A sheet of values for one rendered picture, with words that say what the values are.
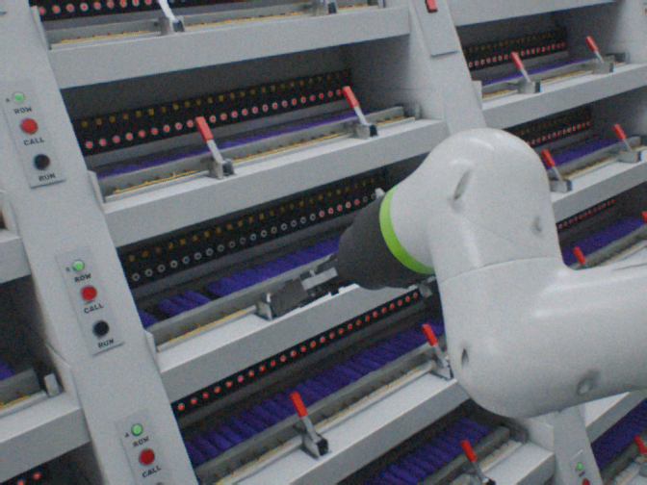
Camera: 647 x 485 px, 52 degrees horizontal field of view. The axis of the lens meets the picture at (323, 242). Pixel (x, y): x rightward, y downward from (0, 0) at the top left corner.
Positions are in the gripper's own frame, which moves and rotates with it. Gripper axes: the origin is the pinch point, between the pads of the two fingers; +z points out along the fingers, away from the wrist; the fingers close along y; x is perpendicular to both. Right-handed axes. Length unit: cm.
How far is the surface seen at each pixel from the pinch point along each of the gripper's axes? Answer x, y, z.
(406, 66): 30, 42, 6
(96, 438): -5.7, -27.1, 7.5
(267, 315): -0.4, -1.0, 7.9
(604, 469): -55, 63, 24
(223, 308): 3.0, -4.6, 12.0
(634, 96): 14, 113, 10
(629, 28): 28, 113, 4
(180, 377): -3.3, -15.5, 7.6
